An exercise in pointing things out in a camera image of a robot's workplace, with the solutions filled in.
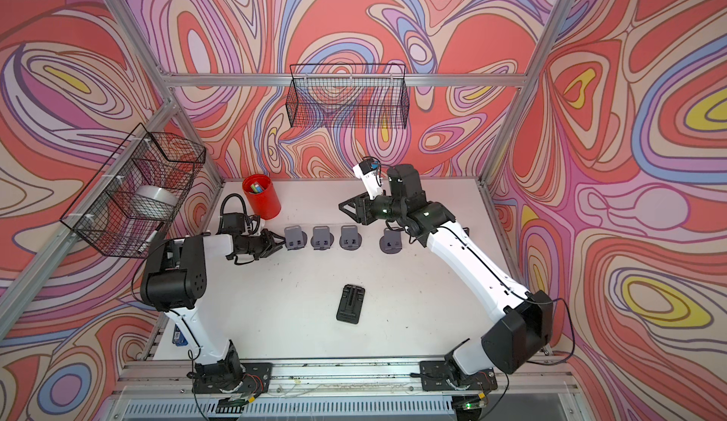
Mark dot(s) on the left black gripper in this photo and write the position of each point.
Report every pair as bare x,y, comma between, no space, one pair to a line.
267,242

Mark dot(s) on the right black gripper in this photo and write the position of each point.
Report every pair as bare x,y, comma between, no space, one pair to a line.
363,204

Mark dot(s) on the grey phone stand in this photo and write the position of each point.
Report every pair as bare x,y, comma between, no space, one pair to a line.
391,242
350,238
295,238
322,238

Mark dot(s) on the black rectangular phone stand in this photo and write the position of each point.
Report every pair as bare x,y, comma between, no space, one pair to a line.
351,304

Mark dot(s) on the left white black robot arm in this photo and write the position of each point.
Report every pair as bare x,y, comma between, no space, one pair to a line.
175,280

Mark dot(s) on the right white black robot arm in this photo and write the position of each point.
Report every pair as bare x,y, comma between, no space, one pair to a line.
522,320

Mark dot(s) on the red cylindrical pen cup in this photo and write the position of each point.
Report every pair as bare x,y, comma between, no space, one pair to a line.
261,195

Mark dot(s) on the white marker in basket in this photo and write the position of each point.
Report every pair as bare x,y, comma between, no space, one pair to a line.
146,244

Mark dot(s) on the blue stapler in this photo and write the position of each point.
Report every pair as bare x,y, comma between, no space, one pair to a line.
178,338

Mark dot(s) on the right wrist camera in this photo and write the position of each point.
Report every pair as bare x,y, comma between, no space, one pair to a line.
369,172

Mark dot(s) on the rear black wire basket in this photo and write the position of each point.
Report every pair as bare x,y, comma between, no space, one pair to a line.
340,95

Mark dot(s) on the black wire basket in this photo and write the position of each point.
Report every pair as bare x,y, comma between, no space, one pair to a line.
136,200
340,95

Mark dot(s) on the left black wire basket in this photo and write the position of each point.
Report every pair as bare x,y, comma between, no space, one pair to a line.
136,200

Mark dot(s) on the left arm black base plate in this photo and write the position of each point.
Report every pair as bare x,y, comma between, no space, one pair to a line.
248,379

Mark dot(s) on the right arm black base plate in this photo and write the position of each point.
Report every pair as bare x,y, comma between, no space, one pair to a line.
440,376

